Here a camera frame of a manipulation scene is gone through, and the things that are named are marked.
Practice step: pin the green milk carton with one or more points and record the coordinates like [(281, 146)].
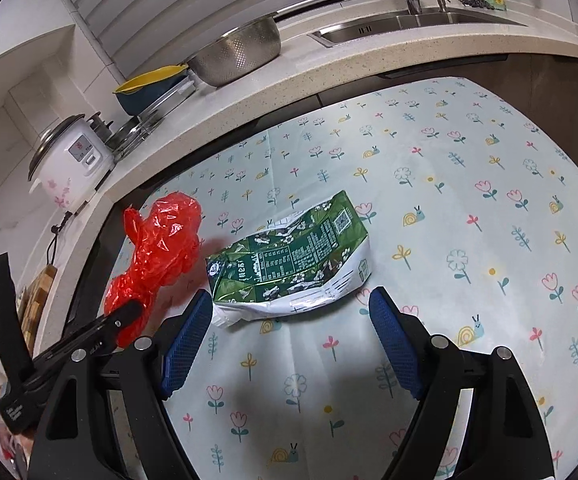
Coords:
[(289, 260)]

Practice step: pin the stainless steel sink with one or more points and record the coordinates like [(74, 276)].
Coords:
[(409, 24)]

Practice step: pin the red plastic bag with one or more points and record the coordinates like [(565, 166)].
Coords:
[(164, 240)]

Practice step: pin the white rice cooker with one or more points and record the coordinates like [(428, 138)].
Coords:
[(71, 165)]

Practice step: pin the floral printed tablecloth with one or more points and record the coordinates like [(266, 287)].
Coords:
[(419, 160)]

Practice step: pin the dark scouring pad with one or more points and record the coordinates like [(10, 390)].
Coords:
[(476, 3)]

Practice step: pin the stainless steel colander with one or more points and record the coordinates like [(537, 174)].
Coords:
[(239, 55)]

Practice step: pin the metal dish rack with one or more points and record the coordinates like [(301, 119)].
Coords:
[(134, 132)]

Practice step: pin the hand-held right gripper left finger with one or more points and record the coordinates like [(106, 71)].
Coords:
[(186, 345)]

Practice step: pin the yellow and blue basin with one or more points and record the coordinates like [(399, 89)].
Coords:
[(144, 91)]

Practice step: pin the wooden cutting board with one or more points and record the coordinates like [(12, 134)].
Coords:
[(36, 305)]

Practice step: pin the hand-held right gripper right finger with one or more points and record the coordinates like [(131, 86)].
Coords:
[(396, 345)]

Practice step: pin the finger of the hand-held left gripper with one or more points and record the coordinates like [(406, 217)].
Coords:
[(119, 320)]

